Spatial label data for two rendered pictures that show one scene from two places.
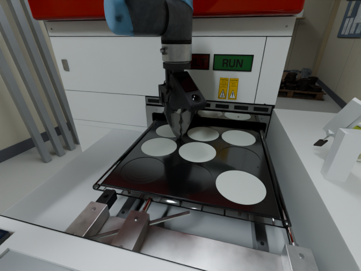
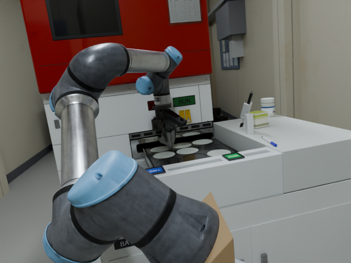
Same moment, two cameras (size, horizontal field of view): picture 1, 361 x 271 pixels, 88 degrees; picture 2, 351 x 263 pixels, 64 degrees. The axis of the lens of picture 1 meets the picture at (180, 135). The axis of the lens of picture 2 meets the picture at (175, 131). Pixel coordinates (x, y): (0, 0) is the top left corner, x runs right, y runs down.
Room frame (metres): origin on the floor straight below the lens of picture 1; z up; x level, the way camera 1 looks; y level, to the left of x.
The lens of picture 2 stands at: (-0.65, 0.54, 1.26)
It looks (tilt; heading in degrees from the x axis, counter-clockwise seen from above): 12 degrees down; 334
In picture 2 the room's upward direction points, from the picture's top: 6 degrees counter-clockwise
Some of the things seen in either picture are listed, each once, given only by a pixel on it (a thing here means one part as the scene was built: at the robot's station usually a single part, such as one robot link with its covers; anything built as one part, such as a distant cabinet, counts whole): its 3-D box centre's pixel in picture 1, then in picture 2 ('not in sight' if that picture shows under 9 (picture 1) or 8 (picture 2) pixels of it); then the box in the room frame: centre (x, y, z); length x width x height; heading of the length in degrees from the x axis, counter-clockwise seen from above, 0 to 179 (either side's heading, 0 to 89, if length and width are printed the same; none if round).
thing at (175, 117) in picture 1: (172, 122); (164, 141); (0.51, 0.02, 0.95); 0.06 x 0.03 x 0.09; 27
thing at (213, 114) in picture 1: (202, 121); (173, 142); (0.64, -0.08, 0.89); 0.44 x 0.02 x 0.10; 76
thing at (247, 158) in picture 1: (197, 151); (187, 151); (0.43, -0.05, 0.90); 0.34 x 0.34 x 0.01; 76
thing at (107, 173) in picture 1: (135, 144); (148, 158); (0.47, 0.13, 0.90); 0.37 x 0.01 x 0.01; 166
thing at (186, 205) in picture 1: (180, 203); not in sight; (0.25, 0.00, 0.90); 0.38 x 0.01 x 0.01; 76
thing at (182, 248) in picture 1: (178, 261); not in sight; (0.17, 0.00, 0.87); 0.36 x 0.08 x 0.03; 76
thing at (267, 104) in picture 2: not in sight; (267, 107); (0.46, -0.57, 1.01); 0.07 x 0.07 x 0.10
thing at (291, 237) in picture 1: (291, 238); not in sight; (0.19, -0.17, 0.89); 0.05 x 0.01 x 0.01; 166
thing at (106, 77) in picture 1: (156, 83); (136, 123); (0.69, 0.09, 1.02); 0.81 x 0.03 x 0.40; 76
